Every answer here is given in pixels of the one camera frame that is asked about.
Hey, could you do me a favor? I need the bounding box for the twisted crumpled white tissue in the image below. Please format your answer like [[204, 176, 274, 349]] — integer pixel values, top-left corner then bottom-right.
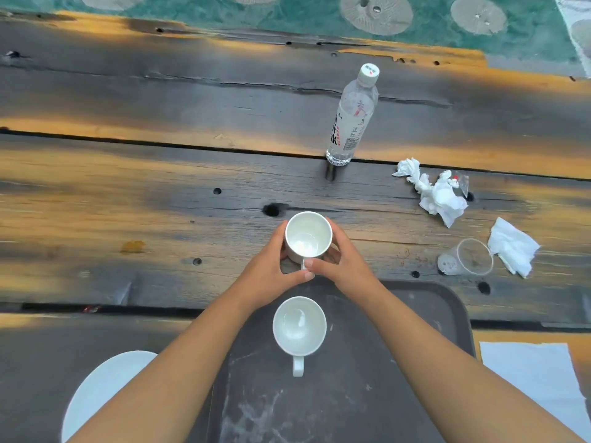
[[392, 157, 469, 229]]

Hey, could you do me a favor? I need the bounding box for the small clear plastic wrapper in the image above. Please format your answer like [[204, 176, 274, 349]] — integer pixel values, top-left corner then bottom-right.
[[448, 172, 471, 199]]

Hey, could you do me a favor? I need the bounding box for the white ceramic mug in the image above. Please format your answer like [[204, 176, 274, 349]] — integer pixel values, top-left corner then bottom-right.
[[282, 210, 340, 271], [271, 296, 328, 378]]

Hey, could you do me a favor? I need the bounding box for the clear plastic disposable cup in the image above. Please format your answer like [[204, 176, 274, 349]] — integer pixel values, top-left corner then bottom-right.
[[436, 238, 495, 277]]

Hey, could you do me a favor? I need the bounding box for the small crumpled white napkin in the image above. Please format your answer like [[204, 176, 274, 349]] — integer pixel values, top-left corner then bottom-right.
[[487, 217, 541, 279]]

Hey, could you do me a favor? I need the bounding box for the clear plastic water bottle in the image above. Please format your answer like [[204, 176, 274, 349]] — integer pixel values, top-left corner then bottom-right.
[[325, 63, 381, 167]]

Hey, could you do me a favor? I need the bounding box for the white paper napkin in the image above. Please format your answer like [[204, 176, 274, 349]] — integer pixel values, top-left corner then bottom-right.
[[479, 341, 591, 441]]

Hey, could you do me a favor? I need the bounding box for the person's left forearm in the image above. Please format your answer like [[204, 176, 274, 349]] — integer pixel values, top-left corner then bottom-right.
[[66, 285, 278, 443]]

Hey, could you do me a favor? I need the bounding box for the person's right forearm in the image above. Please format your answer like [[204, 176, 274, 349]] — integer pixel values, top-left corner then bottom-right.
[[353, 282, 585, 443]]

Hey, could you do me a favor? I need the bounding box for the white plate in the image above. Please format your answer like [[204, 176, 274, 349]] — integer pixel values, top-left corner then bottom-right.
[[61, 350, 159, 443]]

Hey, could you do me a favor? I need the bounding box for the person's right hand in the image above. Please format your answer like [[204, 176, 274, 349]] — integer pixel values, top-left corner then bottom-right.
[[304, 216, 385, 304]]

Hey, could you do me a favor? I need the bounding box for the dark brown tray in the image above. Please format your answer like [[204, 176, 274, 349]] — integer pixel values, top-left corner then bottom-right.
[[205, 277, 477, 443]]

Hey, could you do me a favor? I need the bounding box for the person's left hand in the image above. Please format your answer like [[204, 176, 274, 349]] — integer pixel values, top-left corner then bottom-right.
[[228, 220, 318, 317]]

